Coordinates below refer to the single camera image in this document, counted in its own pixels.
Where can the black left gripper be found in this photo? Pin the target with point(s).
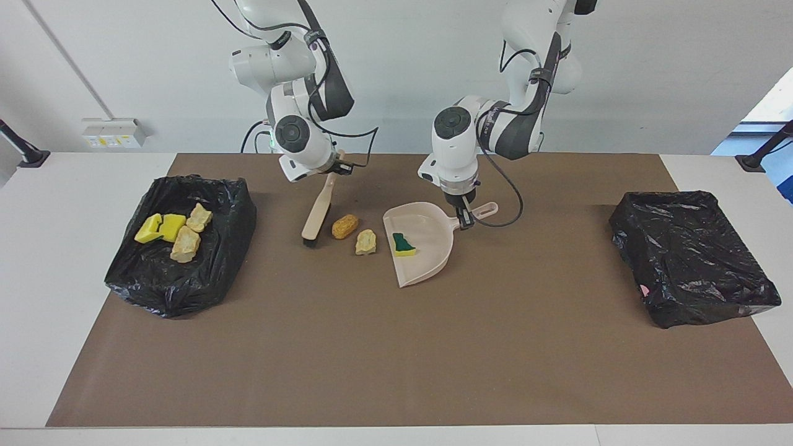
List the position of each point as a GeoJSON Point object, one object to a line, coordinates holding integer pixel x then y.
{"type": "Point", "coordinates": [460, 195]}

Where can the white wall socket box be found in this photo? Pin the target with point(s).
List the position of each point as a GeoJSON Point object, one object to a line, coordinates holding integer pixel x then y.
{"type": "Point", "coordinates": [111, 133]}

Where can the black bag lined bin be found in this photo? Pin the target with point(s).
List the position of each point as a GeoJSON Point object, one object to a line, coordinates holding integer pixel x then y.
{"type": "Point", "coordinates": [155, 285]}

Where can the notched yellow sponge piece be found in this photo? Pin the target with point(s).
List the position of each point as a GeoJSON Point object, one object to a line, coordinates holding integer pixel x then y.
{"type": "Point", "coordinates": [147, 231]}

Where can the black bag bin pink spot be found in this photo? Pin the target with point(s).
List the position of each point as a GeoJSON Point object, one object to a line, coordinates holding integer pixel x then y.
{"type": "Point", "coordinates": [687, 260]}

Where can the beige foam chunk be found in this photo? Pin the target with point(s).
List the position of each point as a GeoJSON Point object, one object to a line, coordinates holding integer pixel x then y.
{"type": "Point", "coordinates": [199, 218]}

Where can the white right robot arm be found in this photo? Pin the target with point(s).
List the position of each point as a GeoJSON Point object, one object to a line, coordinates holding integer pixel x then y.
{"type": "Point", "coordinates": [297, 133]}

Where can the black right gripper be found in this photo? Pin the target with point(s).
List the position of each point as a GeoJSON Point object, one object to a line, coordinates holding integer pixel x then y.
{"type": "Point", "coordinates": [341, 168]}

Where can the beige plastic dustpan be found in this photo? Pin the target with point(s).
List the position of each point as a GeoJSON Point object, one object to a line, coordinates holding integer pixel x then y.
{"type": "Point", "coordinates": [427, 260]}

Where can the beige hand brush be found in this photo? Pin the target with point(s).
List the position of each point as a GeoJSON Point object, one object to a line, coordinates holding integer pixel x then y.
{"type": "Point", "coordinates": [317, 214]}

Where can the orange striped foam chunk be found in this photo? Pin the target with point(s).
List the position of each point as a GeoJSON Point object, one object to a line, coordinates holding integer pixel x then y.
{"type": "Point", "coordinates": [184, 244]}

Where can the black clamp stand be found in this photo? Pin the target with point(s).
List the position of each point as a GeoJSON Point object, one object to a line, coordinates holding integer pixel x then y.
{"type": "Point", "coordinates": [31, 158]}
{"type": "Point", "coordinates": [753, 162]}

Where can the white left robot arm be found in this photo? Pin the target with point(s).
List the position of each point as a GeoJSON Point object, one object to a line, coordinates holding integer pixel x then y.
{"type": "Point", "coordinates": [455, 148]}

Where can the small beige chunk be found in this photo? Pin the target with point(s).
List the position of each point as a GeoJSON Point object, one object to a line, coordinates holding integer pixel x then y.
{"type": "Point", "coordinates": [365, 243]}

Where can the brown table mat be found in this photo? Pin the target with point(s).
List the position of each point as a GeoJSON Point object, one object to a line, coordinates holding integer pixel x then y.
{"type": "Point", "coordinates": [396, 371]}

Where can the brown bread roll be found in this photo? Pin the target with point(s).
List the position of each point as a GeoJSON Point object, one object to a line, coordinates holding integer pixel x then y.
{"type": "Point", "coordinates": [345, 227]}

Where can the small yellow green sponge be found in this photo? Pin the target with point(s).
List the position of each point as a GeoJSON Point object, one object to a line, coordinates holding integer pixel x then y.
{"type": "Point", "coordinates": [403, 246]}

